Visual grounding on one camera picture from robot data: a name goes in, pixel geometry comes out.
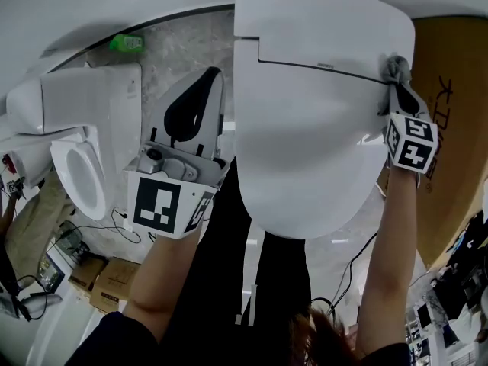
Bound person's navy printed shirt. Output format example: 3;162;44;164
72;310;415;366

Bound grey wiping cloth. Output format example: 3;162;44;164
377;51;414;116

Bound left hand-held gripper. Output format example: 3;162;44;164
122;66;230;239

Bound white open toilet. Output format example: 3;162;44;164
5;62;143;223

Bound white toilet lid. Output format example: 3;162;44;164
233;36;416;240

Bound tablet with lit screen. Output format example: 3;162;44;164
36;255;66;293

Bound green mesh basket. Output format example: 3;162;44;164
55;219;85;252

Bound person's left forearm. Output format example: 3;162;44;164
120;219;203;342

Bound person's black trousers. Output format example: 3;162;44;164
158;158;317;366

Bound black cloth bag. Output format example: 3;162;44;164
445;211;488;267

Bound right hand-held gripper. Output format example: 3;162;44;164
384;83;438;175

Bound person's right forearm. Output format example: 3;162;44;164
356;164;420;358

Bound white ceramic fixture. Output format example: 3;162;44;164
30;280;123;366

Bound large cardboard box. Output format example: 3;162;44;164
375;16;488;268

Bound black power cable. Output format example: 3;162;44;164
110;207;143;244

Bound green plastic bottle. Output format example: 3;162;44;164
109;34;145;53

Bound small cardboard box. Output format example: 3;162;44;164
90;256;141;314
68;255;110;293

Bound white closed toilet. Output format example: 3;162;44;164
233;0;416;87

